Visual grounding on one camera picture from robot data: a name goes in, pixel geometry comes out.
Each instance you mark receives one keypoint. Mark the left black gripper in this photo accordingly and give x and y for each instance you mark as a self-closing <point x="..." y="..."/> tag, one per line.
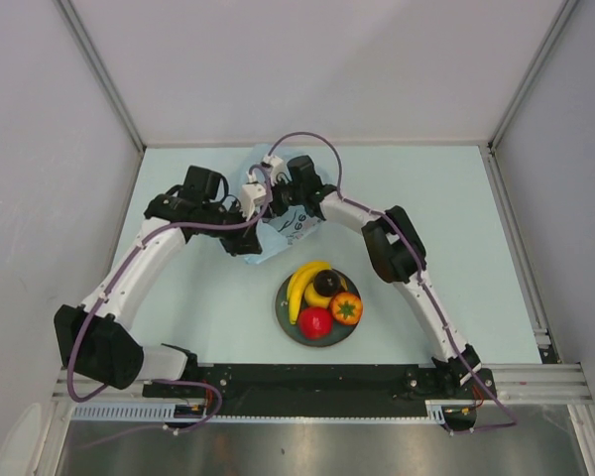
<point x="243" y="242"/>

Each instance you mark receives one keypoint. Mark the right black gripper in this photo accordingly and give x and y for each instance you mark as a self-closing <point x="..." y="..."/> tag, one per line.
<point x="276" y="206"/>

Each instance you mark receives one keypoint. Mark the light blue plastic bag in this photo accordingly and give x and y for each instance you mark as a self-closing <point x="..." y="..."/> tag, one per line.
<point x="277" y="234"/>

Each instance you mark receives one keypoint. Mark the yellow fake banana bunch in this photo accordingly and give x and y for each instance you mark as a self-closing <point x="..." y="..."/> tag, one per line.
<point x="298" y="282"/>

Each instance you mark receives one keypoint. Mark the dark fake fruit green top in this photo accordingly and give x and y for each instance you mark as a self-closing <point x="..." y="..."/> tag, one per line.
<point x="327" y="283"/>

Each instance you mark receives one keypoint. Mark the yellow fake lemon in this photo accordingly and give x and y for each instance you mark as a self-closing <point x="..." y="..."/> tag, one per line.
<point x="314" y="299"/>

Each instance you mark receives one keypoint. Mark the orange fake persimmon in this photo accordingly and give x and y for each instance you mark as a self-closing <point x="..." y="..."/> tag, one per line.
<point x="346" y="308"/>

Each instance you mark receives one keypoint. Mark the red fake apple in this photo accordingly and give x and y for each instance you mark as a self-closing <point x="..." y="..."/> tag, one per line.
<point x="315" y="323"/>

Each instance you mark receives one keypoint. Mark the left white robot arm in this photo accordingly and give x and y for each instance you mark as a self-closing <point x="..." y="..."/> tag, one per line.
<point x="95" y="342"/>

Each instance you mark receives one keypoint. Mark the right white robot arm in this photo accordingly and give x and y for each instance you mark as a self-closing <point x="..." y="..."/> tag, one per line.
<point x="395" y="250"/>

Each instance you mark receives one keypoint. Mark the dark blue ceramic plate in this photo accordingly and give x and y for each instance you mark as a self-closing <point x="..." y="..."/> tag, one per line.
<point x="339" y="331"/>

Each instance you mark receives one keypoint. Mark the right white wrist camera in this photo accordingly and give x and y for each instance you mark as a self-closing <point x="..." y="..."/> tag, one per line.
<point x="276" y="169"/>

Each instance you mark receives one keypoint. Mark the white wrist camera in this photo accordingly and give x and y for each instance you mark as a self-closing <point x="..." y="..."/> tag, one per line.
<point x="276" y="169"/>
<point x="254" y="197"/>

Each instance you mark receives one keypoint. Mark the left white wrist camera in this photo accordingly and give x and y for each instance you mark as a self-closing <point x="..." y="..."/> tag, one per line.
<point x="254" y="197"/>

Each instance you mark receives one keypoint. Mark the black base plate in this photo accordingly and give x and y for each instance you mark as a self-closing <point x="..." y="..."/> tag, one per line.
<point x="347" y="391"/>

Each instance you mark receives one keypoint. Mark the white slotted cable duct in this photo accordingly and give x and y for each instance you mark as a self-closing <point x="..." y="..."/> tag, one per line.
<point x="149" y="412"/>

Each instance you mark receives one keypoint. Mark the aluminium frame rail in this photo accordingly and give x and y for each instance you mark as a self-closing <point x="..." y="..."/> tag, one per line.
<point x="541" y="384"/>

